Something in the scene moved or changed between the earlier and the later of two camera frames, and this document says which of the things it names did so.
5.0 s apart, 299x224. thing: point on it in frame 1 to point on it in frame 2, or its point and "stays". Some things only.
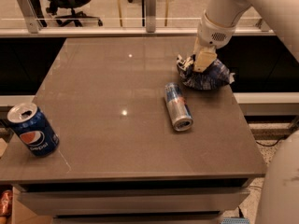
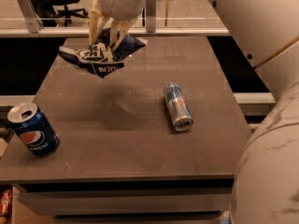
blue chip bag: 215,76 to 100,58
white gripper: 212,34 to 121,2
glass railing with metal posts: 110,11 stays
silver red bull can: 180,113 stays
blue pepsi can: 34,129 stays
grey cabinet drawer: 149,201 stays
